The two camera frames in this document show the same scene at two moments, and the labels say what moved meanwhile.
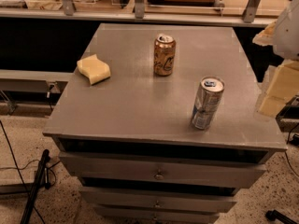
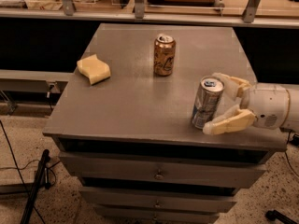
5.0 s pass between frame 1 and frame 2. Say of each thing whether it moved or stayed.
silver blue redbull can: stayed
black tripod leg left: stayed
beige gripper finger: moved
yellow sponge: stayed
